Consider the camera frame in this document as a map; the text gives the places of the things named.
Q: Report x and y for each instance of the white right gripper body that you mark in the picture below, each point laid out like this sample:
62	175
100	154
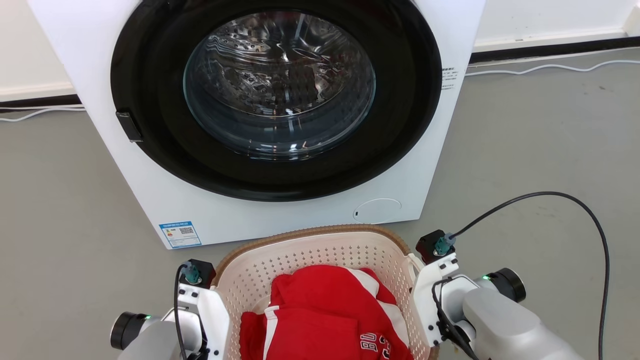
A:
425	295

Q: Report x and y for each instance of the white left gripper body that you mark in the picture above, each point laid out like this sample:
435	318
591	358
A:
212	310

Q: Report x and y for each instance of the beige perforated laundry basket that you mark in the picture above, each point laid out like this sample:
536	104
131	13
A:
300	260

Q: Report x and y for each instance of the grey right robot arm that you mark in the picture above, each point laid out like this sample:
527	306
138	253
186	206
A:
500	325

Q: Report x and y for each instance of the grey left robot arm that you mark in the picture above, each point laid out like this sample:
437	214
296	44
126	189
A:
150	345

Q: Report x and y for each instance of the blue energy label sticker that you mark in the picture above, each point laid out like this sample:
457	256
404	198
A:
180	235

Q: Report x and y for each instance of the round white filter cover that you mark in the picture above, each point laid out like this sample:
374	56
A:
377	210

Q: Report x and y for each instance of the red and white garment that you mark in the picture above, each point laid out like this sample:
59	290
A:
320	310

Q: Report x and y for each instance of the white front-load washing machine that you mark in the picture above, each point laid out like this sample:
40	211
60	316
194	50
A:
150	200

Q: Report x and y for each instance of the small text sticker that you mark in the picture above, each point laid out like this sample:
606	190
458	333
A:
449	77

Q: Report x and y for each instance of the steel washer drum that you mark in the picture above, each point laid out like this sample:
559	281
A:
280	85

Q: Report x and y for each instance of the round black washer door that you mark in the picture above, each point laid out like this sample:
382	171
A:
150	75

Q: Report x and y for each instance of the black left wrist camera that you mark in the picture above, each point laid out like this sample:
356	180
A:
205	272

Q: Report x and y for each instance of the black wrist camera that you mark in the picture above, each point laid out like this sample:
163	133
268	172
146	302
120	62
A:
426	245
205	272

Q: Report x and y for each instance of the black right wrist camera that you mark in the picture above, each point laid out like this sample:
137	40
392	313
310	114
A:
426	245

